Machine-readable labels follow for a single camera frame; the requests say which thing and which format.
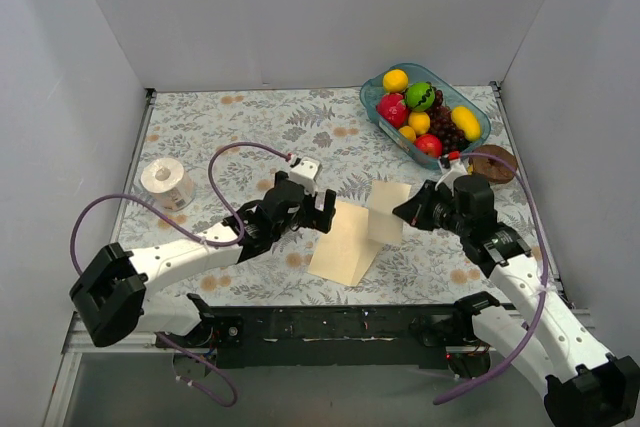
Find beige paper envelope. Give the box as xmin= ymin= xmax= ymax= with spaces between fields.
xmin=308 ymin=201 xmax=383 ymax=287

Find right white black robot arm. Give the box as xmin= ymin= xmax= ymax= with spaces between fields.
xmin=393 ymin=175 xmax=639 ymax=426

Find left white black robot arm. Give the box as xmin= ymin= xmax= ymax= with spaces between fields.
xmin=69 ymin=171 xmax=336 ymax=347

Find red apple toy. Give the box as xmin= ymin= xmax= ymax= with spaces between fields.
xmin=414 ymin=134 xmax=443 ymax=159

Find small orange lemon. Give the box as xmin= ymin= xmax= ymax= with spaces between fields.
xmin=398 ymin=125 xmax=417 ymax=144

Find dark purple grapes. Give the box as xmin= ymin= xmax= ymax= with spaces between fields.
xmin=426 ymin=90 xmax=470 ymax=154

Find small yellow lemon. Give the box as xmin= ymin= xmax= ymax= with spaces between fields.
xmin=408 ymin=112 xmax=431 ymax=137

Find yellow mango toy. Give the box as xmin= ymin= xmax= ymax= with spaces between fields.
xmin=450 ymin=105 xmax=483 ymax=142

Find floral patterned table mat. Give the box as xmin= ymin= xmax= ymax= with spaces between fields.
xmin=102 ymin=85 xmax=564 ymax=308

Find red strawberry toy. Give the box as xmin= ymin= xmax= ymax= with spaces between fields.
xmin=376 ymin=93 xmax=409 ymax=129

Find green watermelon toy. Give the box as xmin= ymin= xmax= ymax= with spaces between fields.
xmin=405 ymin=82 xmax=436 ymax=112

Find white toilet paper roll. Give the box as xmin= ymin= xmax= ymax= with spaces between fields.
xmin=140 ymin=157 xmax=195 ymax=212

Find teal plastic fruit basket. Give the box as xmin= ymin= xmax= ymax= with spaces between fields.
xmin=360 ymin=63 xmax=491 ymax=170

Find yellow orange fruit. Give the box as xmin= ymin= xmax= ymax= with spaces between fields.
xmin=382 ymin=69 xmax=409 ymax=93

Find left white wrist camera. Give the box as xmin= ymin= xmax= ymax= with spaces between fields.
xmin=289 ymin=156 xmax=321 ymax=195

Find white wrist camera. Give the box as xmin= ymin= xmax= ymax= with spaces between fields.
xmin=289 ymin=156 xmax=321 ymax=195
xmin=436 ymin=151 xmax=469 ymax=191

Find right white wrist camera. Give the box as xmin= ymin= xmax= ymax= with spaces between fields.
xmin=436 ymin=151 xmax=469 ymax=191

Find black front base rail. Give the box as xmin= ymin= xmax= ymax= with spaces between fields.
xmin=156 ymin=304 xmax=491 ymax=378

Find aluminium frame profile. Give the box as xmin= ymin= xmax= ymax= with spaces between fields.
xmin=43 ymin=313 xmax=170 ymax=427

